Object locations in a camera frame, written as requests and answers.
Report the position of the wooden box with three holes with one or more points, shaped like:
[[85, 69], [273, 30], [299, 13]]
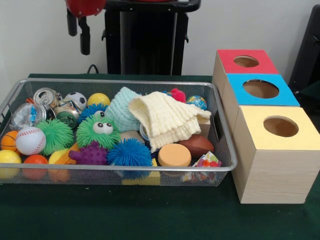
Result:
[[270, 165]]

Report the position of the mint green knitted cloth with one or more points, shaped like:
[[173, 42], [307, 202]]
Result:
[[122, 110]]

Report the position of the small brown football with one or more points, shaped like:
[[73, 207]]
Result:
[[196, 146]]

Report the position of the white baseball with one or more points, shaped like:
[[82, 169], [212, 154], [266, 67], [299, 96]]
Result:
[[30, 141]]

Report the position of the yellow ball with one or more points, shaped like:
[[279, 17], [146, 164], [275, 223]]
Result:
[[99, 99]]

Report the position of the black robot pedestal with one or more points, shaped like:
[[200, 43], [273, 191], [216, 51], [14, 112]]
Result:
[[145, 45]]

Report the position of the green spiky ball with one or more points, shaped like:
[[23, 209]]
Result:
[[55, 136]]

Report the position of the dark green table cloth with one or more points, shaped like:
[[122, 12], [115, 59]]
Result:
[[100, 215]]

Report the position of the green fuzzy ball with eyes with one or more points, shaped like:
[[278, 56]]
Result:
[[89, 137]]

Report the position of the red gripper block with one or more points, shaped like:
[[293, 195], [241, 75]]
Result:
[[86, 7]]

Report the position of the clear mesh bin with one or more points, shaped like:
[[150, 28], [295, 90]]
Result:
[[20, 90]]

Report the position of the pale yellow knitted cloth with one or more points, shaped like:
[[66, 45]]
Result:
[[167, 120]]

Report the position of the blue spiky ball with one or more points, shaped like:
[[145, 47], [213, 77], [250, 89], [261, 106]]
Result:
[[129, 154]]

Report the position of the clear plastic bottle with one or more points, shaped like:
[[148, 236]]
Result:
[[27, 116]]

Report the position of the purple spiky ball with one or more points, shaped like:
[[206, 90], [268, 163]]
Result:
[[90, 154]]

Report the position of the orange round disc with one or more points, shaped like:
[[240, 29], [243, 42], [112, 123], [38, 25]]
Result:
[[174, 155]]

